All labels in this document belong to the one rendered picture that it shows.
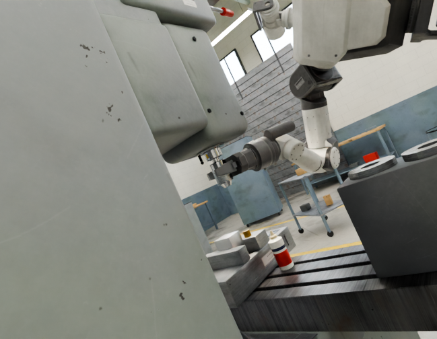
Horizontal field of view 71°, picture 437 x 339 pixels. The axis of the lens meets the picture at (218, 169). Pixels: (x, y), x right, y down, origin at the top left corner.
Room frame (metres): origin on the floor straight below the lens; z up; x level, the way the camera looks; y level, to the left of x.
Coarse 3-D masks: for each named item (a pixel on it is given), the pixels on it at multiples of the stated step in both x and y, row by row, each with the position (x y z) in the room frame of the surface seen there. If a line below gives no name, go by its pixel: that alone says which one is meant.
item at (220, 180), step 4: (220, 164) 0.82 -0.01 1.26; (212, 168) 0.82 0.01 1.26; (216, 168) 0.82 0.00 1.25; (212, 172) 0.83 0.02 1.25; (220, 176) 0.82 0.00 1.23; (224, 176) 0.82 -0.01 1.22; (228, 176) 0.82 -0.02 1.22; (232, 176) 0.84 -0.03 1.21; (216, 180) 0.83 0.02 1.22; (220, 180) 0.82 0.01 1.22; (224, 180) 0.82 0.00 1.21; (228, 180) 0.82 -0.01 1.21; (220, 184) 0.82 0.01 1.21
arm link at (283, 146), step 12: (288, 120) 0.92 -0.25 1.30; (264, 132) 0.89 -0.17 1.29; (276, 132) 0.87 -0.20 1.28; (288, 132) 0.90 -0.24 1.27; (276, 144) 0.88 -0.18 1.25; (288, 144) 0.89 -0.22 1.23; (300, 144) 0.89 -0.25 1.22; (276, 156) 0.88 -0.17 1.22; (288, 156) 0.89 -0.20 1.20; (300, 156) 0.92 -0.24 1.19
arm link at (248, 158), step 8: (248, 144) 0.87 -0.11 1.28; (256, 144) 0.86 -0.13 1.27; (264, 144) 0.86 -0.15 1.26; (240, 152) 0.83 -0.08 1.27; (248, 152) 0.84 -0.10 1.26; (256, 152) 0.86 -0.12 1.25; (264, 152) 0.85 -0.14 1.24; (232, 160) 0.83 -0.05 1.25; (240, 160) 0.80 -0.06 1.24; (248, 160) 0.83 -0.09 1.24; (256, 160) 0.84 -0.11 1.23; (264, 160) 0.86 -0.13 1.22; (272, 160) 0.88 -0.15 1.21; (240, 168) 0.81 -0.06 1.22; (248, 168) 0.83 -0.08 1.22; (256, 168) 0.89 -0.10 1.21; (264, 168) 0.89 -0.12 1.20
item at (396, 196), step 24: (432, 144) 0.55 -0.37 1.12; (360, 168) 0.61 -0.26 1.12; (384, 168) 0.55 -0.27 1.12; (408, 168) 0.51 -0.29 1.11; (432, 168) 0.49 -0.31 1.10; (360, 192) 0.56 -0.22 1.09; (384, 192) 0.54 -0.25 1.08; (408, 192) 0.52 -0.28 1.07; (432, 192) 0.50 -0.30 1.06; (360, 216) 0.57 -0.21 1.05; (384, 216) 0.55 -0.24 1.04; (408, 216) 0.53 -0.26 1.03; (432, 216) 0.51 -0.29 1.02; (360, 240) 0.59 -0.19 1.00; (384, 240) 0.56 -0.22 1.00; (408, 240) 0.54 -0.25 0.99; (432, 240) 0.52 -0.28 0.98; (384, 264) 0.57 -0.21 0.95; (408, 264) 0.55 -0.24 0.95; (432, 264) 0.53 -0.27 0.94
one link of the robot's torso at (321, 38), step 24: (312, 0) 0.80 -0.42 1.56; (336, 0) 0.78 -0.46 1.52; (360, 0) 0.77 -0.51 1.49; (384, 0) 0.75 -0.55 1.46; (408, 0) 0.76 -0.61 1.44; (288, 24) 0.93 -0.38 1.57; (312, 24) 0.84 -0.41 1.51; (336, 24) 0.82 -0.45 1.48; (360, 24) 0.80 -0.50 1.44; (384, 24) 0.78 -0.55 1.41; (408, 24) 0.80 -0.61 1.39; (312, 48) 0.89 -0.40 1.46; (336, 48) 0.86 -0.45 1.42; (360, 48) 0.85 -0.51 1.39; (384, 48) 0.84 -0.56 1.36
